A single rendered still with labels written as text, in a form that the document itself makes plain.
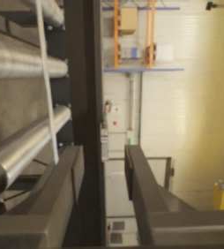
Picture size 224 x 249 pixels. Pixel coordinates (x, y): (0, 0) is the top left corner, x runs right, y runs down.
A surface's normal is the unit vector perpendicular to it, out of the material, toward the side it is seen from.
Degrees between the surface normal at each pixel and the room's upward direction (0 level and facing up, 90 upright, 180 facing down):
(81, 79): 90
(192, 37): 90
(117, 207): 90
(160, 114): 90
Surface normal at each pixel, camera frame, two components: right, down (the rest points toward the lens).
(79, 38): 0.02, 0.27
